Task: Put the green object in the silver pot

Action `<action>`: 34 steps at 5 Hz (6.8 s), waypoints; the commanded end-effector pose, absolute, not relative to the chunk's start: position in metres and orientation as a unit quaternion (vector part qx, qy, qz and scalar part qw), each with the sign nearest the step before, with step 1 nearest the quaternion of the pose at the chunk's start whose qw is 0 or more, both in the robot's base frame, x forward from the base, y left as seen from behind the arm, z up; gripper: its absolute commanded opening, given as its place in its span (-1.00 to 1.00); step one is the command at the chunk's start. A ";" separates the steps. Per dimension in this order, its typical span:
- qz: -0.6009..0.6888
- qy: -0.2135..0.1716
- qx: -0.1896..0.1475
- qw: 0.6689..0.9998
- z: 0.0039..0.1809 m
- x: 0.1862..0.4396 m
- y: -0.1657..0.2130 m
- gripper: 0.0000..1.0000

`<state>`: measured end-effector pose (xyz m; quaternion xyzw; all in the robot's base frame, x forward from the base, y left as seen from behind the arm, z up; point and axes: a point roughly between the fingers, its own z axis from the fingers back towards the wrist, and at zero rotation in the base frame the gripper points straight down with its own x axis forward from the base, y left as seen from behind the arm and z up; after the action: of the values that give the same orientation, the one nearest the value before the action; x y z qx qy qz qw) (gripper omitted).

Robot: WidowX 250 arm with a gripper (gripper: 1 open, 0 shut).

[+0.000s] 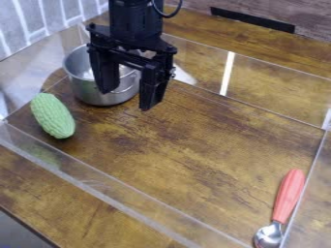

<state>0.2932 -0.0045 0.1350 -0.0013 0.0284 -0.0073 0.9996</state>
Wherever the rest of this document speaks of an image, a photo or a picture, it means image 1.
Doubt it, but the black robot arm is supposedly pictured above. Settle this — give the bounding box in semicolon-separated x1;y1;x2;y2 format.
85;0;182;111

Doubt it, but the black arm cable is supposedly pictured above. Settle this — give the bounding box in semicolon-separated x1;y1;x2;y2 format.
149;0;184;19

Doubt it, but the black wall slot strip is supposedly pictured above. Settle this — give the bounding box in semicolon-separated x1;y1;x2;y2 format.
209;7;296;34

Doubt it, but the red handled metal spoon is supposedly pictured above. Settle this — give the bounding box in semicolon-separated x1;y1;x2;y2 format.
253;169;305;248

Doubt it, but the green bumpy gourd toy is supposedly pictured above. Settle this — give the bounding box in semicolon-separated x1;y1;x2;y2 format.
29;93;74;140

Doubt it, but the silver metal pot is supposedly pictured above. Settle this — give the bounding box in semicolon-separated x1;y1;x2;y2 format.
61;45;141;107

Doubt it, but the clear acrylic tray barrier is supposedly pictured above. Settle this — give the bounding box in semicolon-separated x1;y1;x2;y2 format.
0;24;331;248

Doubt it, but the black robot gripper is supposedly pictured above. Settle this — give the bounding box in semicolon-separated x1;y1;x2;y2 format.
86;23;177;111

